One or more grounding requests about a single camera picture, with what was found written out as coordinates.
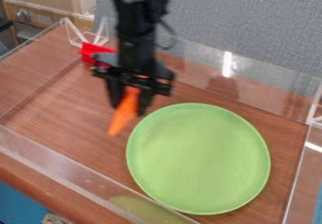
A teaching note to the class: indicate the green round plate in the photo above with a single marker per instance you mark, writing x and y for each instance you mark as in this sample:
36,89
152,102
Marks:
198,159

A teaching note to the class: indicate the clear acrylic tray walls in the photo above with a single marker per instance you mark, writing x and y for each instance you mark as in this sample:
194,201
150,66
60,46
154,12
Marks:
60,160

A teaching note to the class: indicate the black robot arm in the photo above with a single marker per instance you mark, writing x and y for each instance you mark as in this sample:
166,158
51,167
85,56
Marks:
132,67

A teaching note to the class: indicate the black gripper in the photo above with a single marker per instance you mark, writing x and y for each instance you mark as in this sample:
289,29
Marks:
152,79

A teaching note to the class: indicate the orange toy carrot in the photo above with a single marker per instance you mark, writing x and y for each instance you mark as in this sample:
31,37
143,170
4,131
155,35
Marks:
126,112

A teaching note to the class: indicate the red plastic block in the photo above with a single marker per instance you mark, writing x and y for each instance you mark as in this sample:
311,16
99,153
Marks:
88,49

